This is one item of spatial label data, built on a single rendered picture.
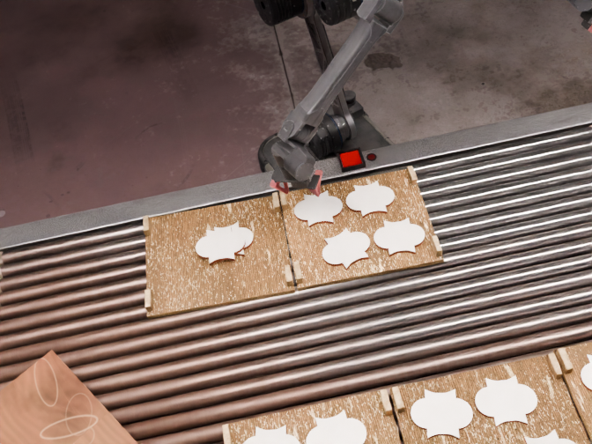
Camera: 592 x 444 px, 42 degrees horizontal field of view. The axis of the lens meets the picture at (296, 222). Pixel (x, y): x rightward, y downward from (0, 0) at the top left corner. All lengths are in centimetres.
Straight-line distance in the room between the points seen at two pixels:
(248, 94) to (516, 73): 137
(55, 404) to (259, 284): 61
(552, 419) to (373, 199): 79
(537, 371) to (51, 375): 119
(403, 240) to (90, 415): 94
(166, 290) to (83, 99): 229
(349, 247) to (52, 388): 86
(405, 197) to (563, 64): 206
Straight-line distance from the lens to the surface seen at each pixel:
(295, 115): 202
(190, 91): 418
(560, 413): 197
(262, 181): 240
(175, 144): 391
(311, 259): 217
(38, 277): 238
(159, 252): 227
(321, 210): 225
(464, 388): 196
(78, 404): 196
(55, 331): 225
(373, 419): 192
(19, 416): 201
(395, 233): 219
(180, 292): 217
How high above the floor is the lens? 269
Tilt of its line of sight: 51 degrees down
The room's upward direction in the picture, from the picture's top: 10 degrees counter-clockwise
